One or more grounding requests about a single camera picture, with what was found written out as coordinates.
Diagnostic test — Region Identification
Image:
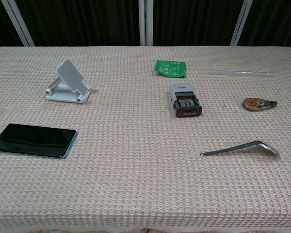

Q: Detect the black smartphone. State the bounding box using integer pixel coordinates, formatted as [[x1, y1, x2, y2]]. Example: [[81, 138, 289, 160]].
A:
[[0, 123, 78, 160]]

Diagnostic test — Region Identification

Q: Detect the white folding phone stand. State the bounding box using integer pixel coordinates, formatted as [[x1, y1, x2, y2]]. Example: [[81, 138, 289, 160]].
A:
[[45, 59, 93, 105]]

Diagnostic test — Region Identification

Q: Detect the grey date stamp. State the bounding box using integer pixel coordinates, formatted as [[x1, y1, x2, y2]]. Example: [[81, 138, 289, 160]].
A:
[[169, 83, 203, 118]]

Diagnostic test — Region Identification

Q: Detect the beige waffle tablecloth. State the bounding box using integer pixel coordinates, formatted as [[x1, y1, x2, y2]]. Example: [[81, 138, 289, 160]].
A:
[[0, 45, 291, 233]]

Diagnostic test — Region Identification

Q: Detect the green foil packet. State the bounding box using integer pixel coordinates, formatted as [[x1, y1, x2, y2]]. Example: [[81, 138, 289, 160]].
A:
[[154, 59, 187, 79]]

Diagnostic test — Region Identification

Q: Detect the bent metal tool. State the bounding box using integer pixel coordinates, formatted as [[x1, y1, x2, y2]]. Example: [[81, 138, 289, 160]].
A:
[[199, 140, 281, 160]]

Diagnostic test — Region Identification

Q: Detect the clear plastic tube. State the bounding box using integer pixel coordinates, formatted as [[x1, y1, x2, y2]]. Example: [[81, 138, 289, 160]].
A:
[[208, 69, 276, 77]]

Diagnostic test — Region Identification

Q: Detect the brown correction tape dispenser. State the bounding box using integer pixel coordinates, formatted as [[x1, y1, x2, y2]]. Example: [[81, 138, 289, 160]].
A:
[[242, 97, 278, 112]]

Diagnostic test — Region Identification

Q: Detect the black curtain panel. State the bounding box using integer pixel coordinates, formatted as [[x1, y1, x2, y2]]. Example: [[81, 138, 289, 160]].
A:
[[16, 0, 141, 47], [0, 0, 24, 53], [152, 0, 245, 47], [237, 0, 291, 48]]

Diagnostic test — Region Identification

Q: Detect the white frame post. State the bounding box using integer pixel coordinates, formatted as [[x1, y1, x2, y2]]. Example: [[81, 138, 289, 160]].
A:
[[0, 0, 35, 47], [138, 0, 154, 47], [229, 0, 254, 47]]

